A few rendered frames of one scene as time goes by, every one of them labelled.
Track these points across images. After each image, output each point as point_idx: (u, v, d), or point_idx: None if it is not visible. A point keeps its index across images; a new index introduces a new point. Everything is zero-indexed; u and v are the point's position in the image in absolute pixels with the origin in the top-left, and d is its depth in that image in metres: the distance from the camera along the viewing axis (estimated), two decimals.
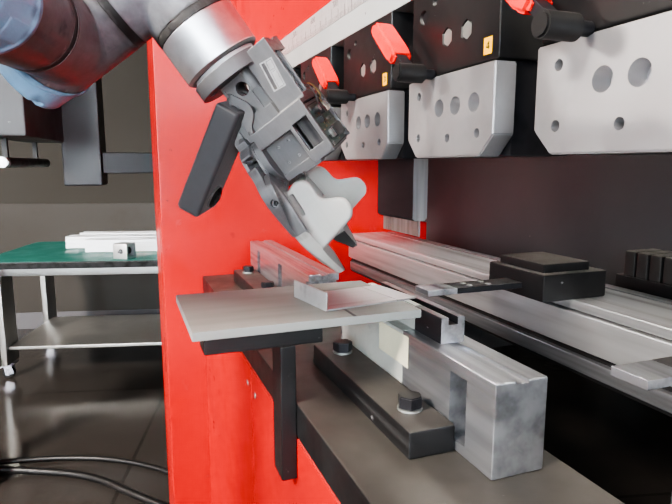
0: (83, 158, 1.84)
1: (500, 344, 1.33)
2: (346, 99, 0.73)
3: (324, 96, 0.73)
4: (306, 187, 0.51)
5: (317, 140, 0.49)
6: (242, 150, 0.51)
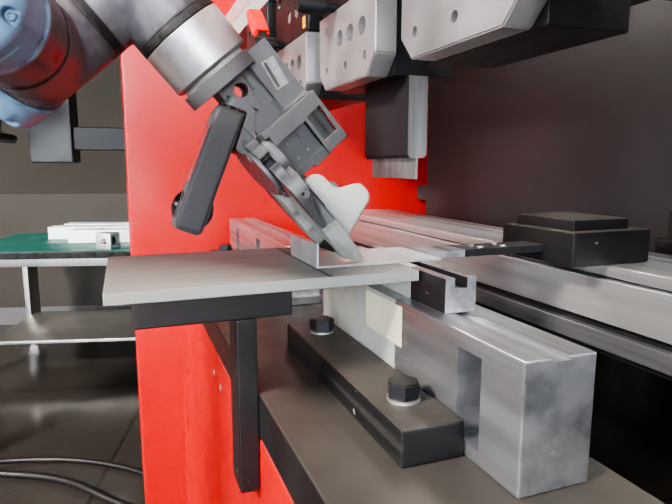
0: (51, 132, 1.69)
1: None
2: (324, 8, 0.57)
3: (296, 5, 0.57)
4: (321, 179, 0.51)
5: (326, 132, 0.51)
6: (254, 149, 0.49)
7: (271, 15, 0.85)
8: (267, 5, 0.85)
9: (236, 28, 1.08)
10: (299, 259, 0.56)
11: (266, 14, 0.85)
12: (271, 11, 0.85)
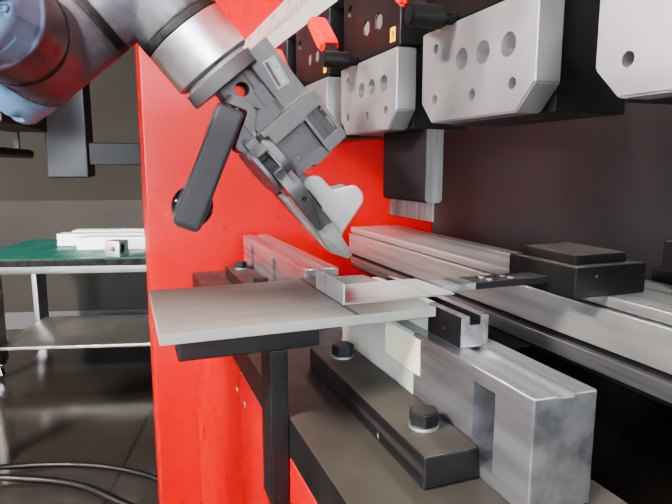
0: (68, 148, 1.74)
1: (513, 346, 1.23)
2: (347, 63, 0.62)
3: (321, 60, 0.63)
4: (320, 181, 0.52)
5: (326, 132, 0.51)
6: (253, 147, 0.49)
7: (290, 52, 0.91)
8: (286, 43, 0.90)
9: None
10: (325, 293, 0.61)
11: (285, 51, 0.91)
12: (290, 49, 0.90)
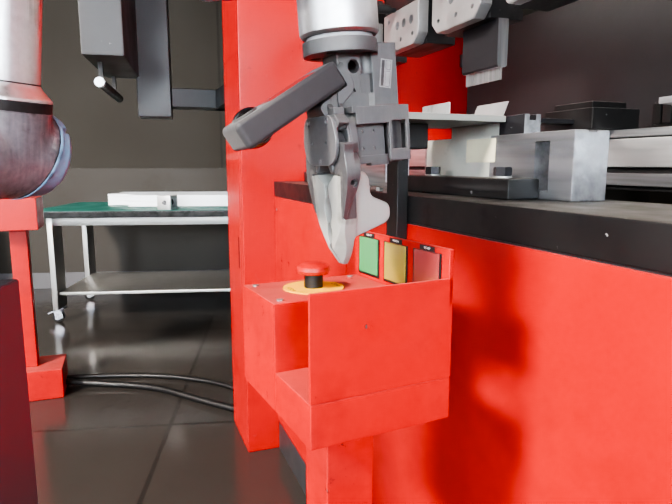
0: (155, 91, 2.06)
1: None
2: None
3: None
4: (366, 180, 0.54)
5: (395, 144, 0.54)
6: (337, 114, 0.51)
7: None
8: None
9: None
10: None
11: None
12: None
